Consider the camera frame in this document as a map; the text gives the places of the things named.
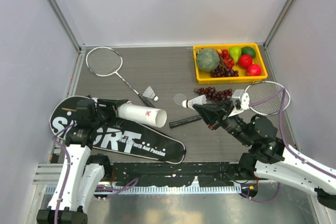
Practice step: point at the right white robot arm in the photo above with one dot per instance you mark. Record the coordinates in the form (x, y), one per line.
(269, 156)

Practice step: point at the white shuttlecock tube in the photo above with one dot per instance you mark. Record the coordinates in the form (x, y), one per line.
(141, 114)

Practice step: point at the green lime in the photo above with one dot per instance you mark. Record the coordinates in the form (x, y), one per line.
(247, 50)

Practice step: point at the clear plastic tube lid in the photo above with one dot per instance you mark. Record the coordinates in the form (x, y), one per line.
(179, 98)

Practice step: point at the aluminium frame bars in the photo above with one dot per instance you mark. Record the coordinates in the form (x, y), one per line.
(62, 13)

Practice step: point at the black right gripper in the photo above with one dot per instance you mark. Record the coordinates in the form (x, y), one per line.
(208, 112)

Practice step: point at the grape bunch in tray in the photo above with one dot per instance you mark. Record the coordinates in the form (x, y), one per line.
(221, 72)

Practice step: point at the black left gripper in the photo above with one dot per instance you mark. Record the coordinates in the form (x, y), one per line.
(111, 105)

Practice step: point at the white slotted cable duct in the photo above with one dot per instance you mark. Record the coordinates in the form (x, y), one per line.
(194, 188)

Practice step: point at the green pear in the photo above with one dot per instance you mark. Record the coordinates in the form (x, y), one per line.
(235, 53)

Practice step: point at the red pomegranate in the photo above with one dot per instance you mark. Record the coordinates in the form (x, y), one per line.
(253, 70)

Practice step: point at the dark red grape bunch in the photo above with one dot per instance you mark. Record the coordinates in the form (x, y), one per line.
(214, 95)

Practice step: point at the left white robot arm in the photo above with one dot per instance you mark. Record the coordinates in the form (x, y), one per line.
(81, 170)

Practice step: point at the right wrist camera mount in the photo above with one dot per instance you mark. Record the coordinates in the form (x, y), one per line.
(241, 99)

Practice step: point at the badminton racket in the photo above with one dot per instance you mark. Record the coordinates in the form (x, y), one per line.
(266, 98)
(105, 62)

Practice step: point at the right badminton racket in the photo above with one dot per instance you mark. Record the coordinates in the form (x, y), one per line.
(266, 98)

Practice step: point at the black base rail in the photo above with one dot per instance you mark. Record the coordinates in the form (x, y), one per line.
(209, 174)

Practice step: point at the green netted melon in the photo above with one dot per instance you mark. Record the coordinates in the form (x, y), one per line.
(207, 59)

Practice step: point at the yellow plastic tray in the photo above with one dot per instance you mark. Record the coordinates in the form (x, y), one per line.
(206, 78)

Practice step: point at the black racket bag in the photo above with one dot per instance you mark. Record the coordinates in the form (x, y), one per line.
(123, 136)

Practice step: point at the red apple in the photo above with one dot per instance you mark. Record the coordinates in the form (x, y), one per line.
(245, 61)

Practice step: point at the left badminton racket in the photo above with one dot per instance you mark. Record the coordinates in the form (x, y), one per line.
(105, 62)

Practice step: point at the red cherries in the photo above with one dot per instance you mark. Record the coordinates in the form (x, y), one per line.
(225, 58)

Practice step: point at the white feather shuttlecock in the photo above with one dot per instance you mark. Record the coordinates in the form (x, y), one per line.
(149, 93)

